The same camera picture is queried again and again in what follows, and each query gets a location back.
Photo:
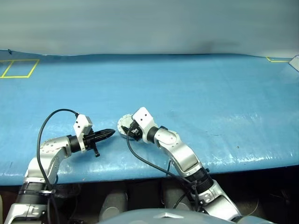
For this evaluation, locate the silver finned motor lid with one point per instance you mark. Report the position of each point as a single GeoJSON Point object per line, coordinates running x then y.
{"type": "Point", "coordinates": [125, 120]}

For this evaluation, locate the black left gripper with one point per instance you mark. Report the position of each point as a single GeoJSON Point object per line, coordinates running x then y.
{"type": "Point", "coordinates": [90, 141]}

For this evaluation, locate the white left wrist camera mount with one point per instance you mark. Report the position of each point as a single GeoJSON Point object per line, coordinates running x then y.
{"type": "Point", "coordinates": [81, 121]}

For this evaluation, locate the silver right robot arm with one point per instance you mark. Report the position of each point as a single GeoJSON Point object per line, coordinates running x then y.
{"type": "Point", "coordinates": [184, 156]}

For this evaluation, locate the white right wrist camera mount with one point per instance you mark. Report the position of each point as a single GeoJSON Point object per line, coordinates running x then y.
{"type": "Point", "coordinates": [143, 116]}

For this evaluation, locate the dark rounded grey shape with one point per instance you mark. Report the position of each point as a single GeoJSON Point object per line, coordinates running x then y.
{"type": "Point", "coordinates": [177, 197]}
{"type": "Point", "coordinates": [114, 204]}

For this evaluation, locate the small black tape piece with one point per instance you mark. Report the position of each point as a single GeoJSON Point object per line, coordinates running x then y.
{"type": "Point", "coordinates": [9, 51]}

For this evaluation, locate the grey robot torso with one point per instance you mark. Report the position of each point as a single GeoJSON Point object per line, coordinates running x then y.
{"type": "Point", "coordinates": [140, 218]}

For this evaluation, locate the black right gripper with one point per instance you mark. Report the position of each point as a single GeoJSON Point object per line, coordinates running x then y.
{"type": "Point", "coordinates": [135, 129]}

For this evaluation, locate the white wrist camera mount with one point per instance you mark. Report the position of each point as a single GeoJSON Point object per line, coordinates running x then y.
{"type": "Point", "coordinates": [81, 121]}
{"type": "Point", "coordinates": [143, 116]}

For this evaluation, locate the beige rounded object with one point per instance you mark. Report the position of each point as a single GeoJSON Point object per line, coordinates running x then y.
{"type": "Point", "coordinates": [1, 203]}

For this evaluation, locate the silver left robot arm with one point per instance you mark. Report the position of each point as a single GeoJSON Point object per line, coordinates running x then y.
{"type": "Point", "coordinates": [49, 151]}

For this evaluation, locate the blue foam table cover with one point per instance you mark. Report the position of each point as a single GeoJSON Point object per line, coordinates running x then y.
{"type": "Point", "coordinates": [187, 93]}

